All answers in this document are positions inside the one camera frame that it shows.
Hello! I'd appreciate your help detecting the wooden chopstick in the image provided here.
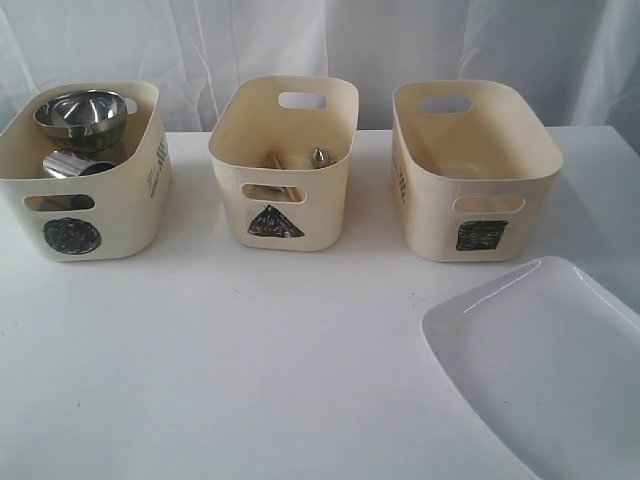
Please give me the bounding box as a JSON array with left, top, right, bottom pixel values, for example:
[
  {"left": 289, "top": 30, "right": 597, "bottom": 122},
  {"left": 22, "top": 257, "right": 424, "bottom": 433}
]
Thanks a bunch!
[{"left": 267, "top": 151, "right": 304, "bottom": 203}]

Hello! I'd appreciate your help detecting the steel spoon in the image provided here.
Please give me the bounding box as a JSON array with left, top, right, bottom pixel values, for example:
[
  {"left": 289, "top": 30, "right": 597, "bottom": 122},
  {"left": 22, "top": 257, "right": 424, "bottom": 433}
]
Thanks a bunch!
[{"left": 311, "top": 147, "right": 333, "bottom": 169}]

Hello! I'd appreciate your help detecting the white square ceramic plate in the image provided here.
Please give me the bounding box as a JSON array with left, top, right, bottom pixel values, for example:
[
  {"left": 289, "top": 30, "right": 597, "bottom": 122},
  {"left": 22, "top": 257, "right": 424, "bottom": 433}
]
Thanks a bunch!
[{"left": 422, "top": 257, "right": 639, "bottom": 479}]

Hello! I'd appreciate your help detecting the large steel bowl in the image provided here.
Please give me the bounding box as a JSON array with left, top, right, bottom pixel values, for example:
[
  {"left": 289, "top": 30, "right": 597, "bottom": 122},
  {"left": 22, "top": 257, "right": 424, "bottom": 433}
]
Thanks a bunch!
[{"left": 33, "top": 89, "right": 129, "bottom": 153}]

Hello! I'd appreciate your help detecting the steel cup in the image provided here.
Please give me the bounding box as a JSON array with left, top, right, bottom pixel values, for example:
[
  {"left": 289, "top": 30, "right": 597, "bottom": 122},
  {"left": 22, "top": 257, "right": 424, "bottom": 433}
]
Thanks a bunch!
[{"left": 37, "top": 150, "right": 116, "bottom": 211}]

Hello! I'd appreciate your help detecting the cream bin triangle mark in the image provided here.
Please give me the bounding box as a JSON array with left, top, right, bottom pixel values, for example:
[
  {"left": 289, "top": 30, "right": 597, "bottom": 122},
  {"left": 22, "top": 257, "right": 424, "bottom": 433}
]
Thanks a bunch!
[{"left": 208, "top": 76, "right": 359, "bottom": 252}]

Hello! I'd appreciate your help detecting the cream bin square mark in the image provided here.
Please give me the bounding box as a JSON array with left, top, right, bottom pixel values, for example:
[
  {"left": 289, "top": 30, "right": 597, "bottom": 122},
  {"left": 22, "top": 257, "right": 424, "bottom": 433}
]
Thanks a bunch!
[{"left": 392, "top": 80, "right": 564, "bottom": 262}]

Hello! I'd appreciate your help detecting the cream bin circle mark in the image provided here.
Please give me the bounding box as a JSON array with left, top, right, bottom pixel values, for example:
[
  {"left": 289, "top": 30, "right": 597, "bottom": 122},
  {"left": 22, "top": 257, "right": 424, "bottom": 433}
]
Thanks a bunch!
[{"left": 1, "top": 81, "right": 171, "bottom": 262}]

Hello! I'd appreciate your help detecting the white curtain backdrop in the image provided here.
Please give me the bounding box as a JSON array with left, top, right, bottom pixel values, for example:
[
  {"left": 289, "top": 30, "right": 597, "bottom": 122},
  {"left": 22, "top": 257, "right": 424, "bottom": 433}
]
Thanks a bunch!
[{"left": 1, "top": 1, "right": 639, "bottom": 147}]

